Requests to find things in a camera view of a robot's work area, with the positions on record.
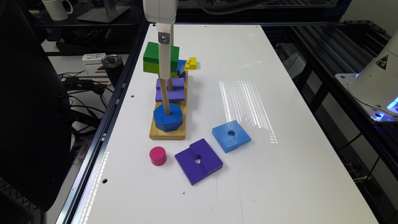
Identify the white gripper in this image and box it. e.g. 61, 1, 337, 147
143, 0, 178, 79

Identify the green wooden block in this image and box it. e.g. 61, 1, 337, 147
143, 42, 180, 77

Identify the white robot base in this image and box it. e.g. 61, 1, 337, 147
335, 34, 397, 123

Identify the blue block on far peg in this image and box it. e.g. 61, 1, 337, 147
177, 60, 187, 77

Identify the yellow wooden block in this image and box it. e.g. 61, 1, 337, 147
184, 57, 197, 70

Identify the purple block on peg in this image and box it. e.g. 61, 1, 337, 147
155, 78, 185, 102

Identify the blue octagon block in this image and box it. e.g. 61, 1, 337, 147
154, 103, 183, 132

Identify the light blue square block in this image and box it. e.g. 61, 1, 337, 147
212, 120, 251, 153

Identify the pink cylinder block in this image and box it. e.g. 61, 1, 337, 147
149, 146, 167, 166

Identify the purple square block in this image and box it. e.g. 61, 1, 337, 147
175, 139, 223, 185

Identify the near wooden peg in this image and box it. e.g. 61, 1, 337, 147
159, 77, 171, 116

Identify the wooden peg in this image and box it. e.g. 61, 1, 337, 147
159, 77, 171, 116
167, 77, 174, 91

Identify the monitor stand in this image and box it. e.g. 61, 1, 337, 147
77, 0, 130, 23

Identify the middle wooden peg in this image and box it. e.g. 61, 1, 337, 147
167, 77, 174, 91

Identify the black tumbler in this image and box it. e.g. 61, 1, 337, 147
101, 54, 124, 87

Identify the white remote control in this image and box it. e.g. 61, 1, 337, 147
82, 53, 106, 65

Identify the wooden peg base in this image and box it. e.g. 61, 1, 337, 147
149, 70, 188, 140

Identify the white mug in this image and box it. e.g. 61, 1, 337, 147
42, 0, 73, 21

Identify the black chair back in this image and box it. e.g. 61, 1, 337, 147
1, 1, 72, 212

